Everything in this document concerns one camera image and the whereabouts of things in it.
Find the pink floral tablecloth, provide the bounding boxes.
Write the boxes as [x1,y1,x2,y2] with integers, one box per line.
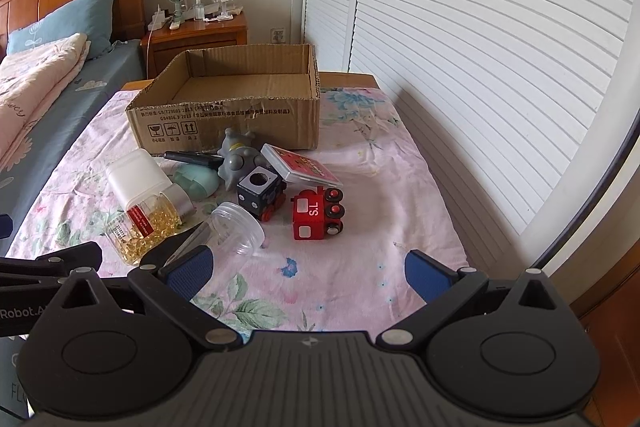
[5,87,471,338]

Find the pink quilt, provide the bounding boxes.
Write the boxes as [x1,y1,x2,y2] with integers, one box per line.
[0,33,92,168]

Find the grey toy figure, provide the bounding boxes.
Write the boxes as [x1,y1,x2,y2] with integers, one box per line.
[218,128,268,190]

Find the wooden nightstand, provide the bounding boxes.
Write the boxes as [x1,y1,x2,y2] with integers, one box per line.
[140,12,249,78]

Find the black rectangular case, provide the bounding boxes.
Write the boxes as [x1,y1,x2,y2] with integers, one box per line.
[164,150,223,168]

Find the capsule jar with silver lid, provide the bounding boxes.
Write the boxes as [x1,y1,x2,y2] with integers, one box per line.
[106,183,195,266]

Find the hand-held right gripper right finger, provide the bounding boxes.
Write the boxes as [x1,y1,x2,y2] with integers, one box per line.
[375,249,573,353]

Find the blue bedsheet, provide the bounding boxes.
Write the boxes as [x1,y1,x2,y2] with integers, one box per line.
[0,39,146,253]

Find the clear plastic jar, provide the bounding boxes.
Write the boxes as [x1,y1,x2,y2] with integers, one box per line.
[172,202,266,268]

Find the red toy train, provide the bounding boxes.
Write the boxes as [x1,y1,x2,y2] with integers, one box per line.
[291,187,347,242]

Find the green egg-shaped case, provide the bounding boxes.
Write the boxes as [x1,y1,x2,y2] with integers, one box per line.
[172,163,221,200]

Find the wide white louvered door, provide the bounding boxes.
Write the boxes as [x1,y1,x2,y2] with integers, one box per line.
[347,0,640,278]

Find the blue pillow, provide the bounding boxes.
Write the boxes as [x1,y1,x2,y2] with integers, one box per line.
[6,0,117,56]

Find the white plastic container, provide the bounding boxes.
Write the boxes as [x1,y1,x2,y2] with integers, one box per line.
[105,149,173,208]

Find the brown cardboard box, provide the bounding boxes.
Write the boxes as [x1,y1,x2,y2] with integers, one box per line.
[125,43,321,156]

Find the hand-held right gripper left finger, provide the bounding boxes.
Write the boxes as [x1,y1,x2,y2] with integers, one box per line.
[50,245,244,353]

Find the black toy train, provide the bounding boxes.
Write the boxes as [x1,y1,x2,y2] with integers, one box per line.
[236,165,288,223]

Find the red card case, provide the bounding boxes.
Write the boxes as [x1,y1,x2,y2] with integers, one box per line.
[261,143,344,188]

